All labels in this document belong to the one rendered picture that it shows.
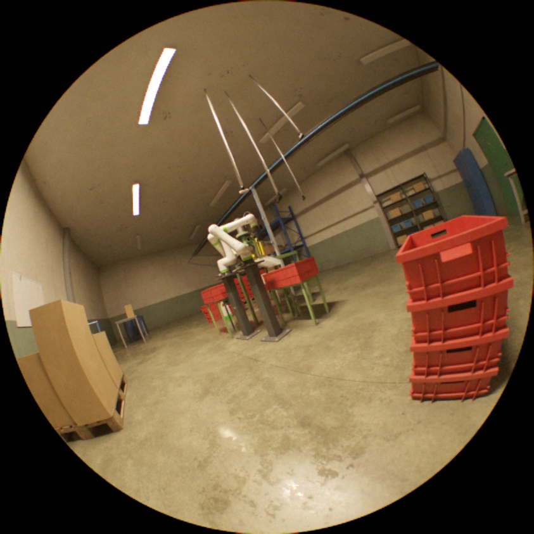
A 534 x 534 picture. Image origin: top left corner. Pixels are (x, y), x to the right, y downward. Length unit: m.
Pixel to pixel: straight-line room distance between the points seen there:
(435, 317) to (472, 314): 0.14
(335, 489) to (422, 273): 0.77
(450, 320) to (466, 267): 0.18
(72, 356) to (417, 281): 1.85
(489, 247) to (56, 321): 2.08
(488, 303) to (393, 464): 0.59
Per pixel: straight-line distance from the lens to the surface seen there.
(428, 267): 0.58
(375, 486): 0.76
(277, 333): 2.03
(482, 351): 0.77
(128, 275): 10.62
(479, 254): 0.58
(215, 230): 1.93
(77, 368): 1.51
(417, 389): 0.88
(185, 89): 3.71
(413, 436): 0.83
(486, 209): 6.04
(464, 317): 0.66
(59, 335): 1.52
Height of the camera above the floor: 0.75
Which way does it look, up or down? 2 degrees up
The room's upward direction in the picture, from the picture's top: 20 degrees counter-clockwise
